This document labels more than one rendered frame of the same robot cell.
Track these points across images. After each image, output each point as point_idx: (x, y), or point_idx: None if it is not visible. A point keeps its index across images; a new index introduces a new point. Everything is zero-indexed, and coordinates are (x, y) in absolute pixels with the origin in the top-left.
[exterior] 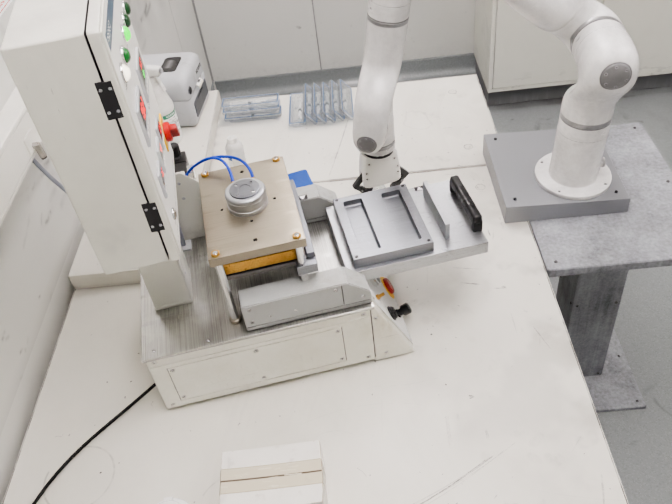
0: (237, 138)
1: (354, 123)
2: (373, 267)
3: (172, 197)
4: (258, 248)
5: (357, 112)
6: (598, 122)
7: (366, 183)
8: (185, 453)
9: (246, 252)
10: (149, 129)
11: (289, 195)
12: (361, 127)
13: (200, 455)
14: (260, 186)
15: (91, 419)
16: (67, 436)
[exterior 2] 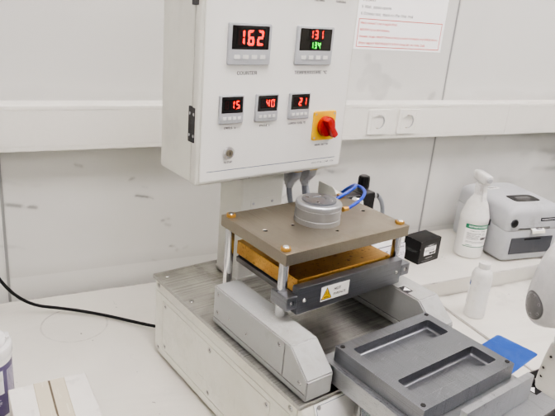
0: (524, 296)
1: (536, 269)
2: (346, 375)
3: (255, 153)
4: (253, 234)
5: (543, 256)
6: None
7: (538, 380)
8: (110, 375)
9: (244, 229)
10: (245, 57)
11: (348, 237)
12: (537, 276)
13: (109, 386)
14: (330, 205)
15: (135, 313)
16: (115, 306)
